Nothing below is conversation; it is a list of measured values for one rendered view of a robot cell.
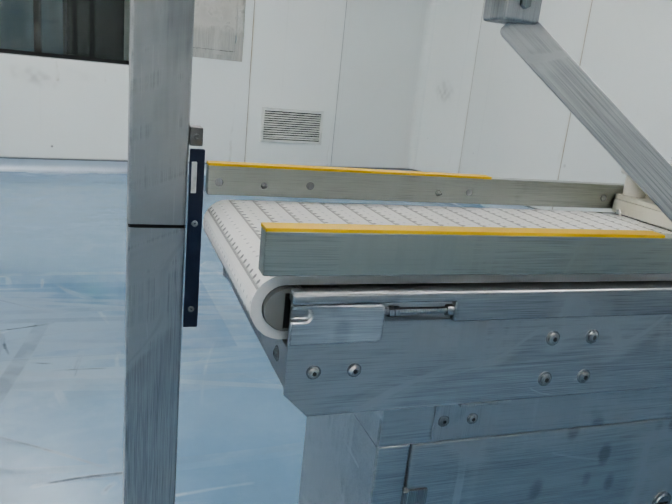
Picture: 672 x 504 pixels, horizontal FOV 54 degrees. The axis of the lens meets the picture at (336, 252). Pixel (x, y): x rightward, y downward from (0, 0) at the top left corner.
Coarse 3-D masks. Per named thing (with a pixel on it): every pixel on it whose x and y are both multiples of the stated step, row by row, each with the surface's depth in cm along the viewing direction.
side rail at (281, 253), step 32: (288, 256) 44; (320, 256) 45; (352, 256) 46; (384, 256) 46; (416, 256) 47; (448, 256) 48; (480, 256) 49; (512, 256) 50; (544, 256) 51; (576, 256) 52; (608, 256) 53; (640, 256) 54
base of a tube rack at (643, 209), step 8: (616, 200) 85; (624, 200) 84; (632, 200) 82; (640, 200) 81; (648, 200) 82; (616, 208) 85; (624, 208) 83; (632, 208) 82; (640, 208) 81; (648, 208) 80; (656, 208) 79; (632, 216) 82; (640, 216) 81; (648, 216) 80; (656, 216) 78; (664, 216) 77; (656, 224) 78; (664, 224) 77
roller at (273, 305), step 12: (276, 288) 46; (288, 288) 46; (264, 300) 46; (276, 300) 46; (288, 300) 46; (264, 312) 46; (276, 312) 46; (288, 312) 46; (276, 324) 46; (288, 324) 47
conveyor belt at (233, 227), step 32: (224, 224) 61; (256, 224) 60; (384, 224) 65; (416, 224) 67; (448, 224) 68; (480, 224) 70; (512, 224) 72; (544, 224) 73; (576, 224) 75; (608, 224) 77; (640, 224) 79; (224, 256) 57; (256, 256) 51; (256, 288) 46; (256, 320) 47
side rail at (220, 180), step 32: (224, 192) 69; (256, 192) 70; (288, 192) 71; (320, 192) 72; (352, 192) 74; (384, 192) 75; (416, 192) 76; (448, 192) 78; (480, 192) 79; (512, 192) 80; (544, 192) 82; (576, 192) 84; (608, 192) 85
